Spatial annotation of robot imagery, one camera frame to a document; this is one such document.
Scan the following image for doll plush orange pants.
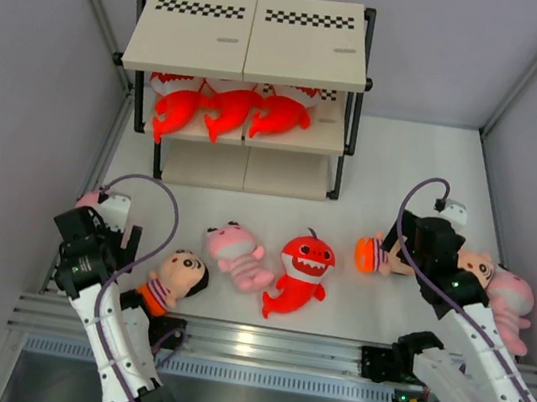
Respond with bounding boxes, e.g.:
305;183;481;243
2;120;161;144
354;232;414;276

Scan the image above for pink striped plush table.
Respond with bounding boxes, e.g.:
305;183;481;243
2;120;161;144
486;266;535;357
206;221;275;293

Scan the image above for red shark plush mouth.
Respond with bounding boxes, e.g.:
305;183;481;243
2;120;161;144
261;227;337;319

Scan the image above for pink striped plush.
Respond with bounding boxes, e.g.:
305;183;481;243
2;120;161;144
75;190;105;208

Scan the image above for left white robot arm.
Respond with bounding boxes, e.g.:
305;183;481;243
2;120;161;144
54;206;175;402

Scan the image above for doll plush near left arm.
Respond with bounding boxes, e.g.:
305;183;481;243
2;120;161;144
137;249;210;318

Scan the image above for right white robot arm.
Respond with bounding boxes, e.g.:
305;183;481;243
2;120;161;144
392;210;537;402

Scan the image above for red shark plush left shelf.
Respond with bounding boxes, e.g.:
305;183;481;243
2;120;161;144
150;72;205;144

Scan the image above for red shark plush shelf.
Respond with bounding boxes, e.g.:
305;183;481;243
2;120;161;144
200;78;263;143
150;72;205;144
248;85;322;139

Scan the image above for red shark plush middle shelf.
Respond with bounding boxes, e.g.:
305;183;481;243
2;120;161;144
200;78;263;143

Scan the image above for red shark plush right shelf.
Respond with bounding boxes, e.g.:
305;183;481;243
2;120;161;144
248;85;322;139

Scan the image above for doll plush far right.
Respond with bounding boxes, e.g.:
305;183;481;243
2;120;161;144
457;249;495;289

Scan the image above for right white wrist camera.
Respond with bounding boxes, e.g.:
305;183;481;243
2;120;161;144
434;198;469;231

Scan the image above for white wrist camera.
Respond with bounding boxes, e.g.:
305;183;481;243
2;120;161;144
95;193;132;233
434;198;469;231

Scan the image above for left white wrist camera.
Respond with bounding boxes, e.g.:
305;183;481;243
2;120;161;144
95;193;132;233

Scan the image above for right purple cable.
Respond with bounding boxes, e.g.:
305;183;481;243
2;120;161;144
368;172;537;402

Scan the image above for purple cable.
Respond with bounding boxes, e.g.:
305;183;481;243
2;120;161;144
66;167;211;402
368;172;537;402

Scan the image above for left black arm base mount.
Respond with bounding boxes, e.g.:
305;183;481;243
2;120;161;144
148;316;187;350

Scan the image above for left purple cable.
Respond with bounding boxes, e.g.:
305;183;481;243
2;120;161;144
66;167;211;402

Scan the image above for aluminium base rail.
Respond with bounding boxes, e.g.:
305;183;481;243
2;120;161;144
7;293;366;377

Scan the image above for slotted grey cable duct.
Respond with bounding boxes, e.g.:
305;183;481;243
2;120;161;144
23;335;400;402

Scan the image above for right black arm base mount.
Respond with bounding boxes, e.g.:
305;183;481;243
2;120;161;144
360;345;404;383

